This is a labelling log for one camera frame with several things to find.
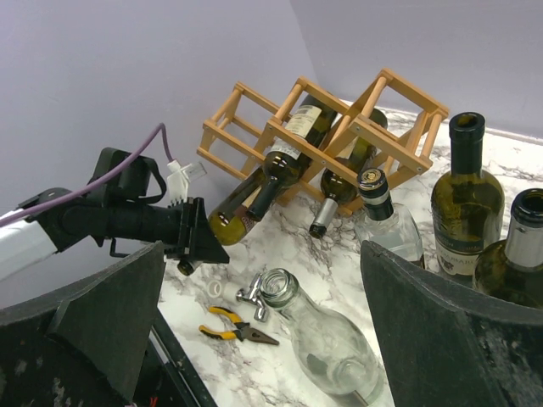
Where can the white tape roll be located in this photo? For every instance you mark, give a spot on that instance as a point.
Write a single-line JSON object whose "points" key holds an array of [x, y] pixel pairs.
{"points": [[220, 289]]}

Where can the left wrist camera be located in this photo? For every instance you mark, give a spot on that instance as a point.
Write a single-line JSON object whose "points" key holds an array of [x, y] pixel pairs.
{"points": [[184, 178]]}

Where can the clear glass carafe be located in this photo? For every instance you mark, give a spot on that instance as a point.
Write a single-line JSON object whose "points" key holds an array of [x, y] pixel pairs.
{"points": [[331, 350]]}

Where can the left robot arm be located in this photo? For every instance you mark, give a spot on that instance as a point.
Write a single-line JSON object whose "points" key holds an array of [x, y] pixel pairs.
{"points": [[137, 204]]}

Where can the yellow handled pliers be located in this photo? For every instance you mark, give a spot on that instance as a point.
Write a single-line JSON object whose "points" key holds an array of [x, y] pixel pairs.
{"points": [[242, 330]]}

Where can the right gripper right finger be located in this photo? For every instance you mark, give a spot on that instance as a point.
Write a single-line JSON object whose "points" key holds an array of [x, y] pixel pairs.
{"points": [[444, 344]]}

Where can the dark bottle in rack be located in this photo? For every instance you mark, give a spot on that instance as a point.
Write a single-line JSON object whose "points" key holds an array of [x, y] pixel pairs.
{"points": [[284, 164]]}

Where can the green bottle beige label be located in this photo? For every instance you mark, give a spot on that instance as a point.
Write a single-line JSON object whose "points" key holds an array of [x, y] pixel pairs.
{"points": [[511, 269]]}

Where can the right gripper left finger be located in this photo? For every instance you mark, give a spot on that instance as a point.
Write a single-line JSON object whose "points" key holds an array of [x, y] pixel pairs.
{"points": [[83, 344]]}

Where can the wooden wine rack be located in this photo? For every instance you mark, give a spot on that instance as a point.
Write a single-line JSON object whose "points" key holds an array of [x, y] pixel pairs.
{"points": [[239, 135]]}

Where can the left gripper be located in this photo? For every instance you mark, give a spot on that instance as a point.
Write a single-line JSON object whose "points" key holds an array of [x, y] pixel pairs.
{"points": [[195, 241]]}

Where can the clear square liquor bottle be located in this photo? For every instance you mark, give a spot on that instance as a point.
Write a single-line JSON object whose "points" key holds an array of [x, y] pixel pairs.
{"points": [[388, 224]]}

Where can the tall green wine bottle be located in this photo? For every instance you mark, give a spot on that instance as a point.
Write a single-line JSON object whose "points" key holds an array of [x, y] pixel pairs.
{"points": [[467, 202]]}

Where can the green bottle silver neck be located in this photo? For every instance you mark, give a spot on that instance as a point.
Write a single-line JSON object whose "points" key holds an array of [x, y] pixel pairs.
{"points": [[229, 220]]}

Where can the chrome tap fitting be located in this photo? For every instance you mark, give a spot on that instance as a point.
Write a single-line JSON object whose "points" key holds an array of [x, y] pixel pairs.
{"points": [[253, 296]]}

